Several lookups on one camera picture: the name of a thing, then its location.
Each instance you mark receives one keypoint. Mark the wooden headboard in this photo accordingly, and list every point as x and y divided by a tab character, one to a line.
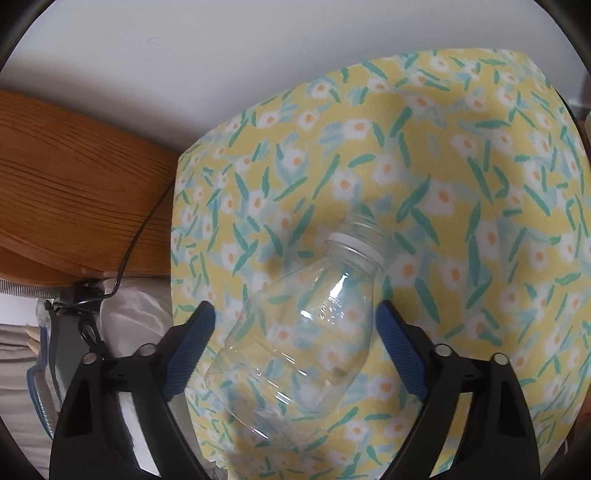
78	184

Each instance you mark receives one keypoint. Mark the grey breathing machine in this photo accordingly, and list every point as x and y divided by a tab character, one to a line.
64	341

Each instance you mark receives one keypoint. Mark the clear plastic bottle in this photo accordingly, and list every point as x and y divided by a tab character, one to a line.
304	332

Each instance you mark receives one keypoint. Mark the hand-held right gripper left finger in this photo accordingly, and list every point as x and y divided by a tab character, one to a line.
189	355

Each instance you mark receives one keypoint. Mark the black power adapter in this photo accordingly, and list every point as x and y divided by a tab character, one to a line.
90	295

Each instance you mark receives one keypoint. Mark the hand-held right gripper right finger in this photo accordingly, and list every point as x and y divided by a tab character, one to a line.
402	355

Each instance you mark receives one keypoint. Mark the yellow floral tablecloth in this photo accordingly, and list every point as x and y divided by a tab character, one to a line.
461	207

